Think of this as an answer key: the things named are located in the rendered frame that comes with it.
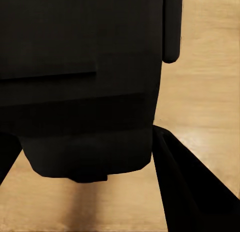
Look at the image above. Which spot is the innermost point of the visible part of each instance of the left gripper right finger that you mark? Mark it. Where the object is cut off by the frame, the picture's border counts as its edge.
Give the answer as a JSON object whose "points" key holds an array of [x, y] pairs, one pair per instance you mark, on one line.
{"points": [[194, 199]]}

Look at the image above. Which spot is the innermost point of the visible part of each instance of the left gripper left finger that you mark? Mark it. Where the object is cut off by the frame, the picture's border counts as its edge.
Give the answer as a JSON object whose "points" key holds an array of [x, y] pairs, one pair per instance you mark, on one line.
{"points": [[10, 148]]}

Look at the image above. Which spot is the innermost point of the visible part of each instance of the digital camera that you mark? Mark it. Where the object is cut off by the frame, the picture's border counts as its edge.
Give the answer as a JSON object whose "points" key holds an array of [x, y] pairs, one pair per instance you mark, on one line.
{"points": [[80, 80]]}

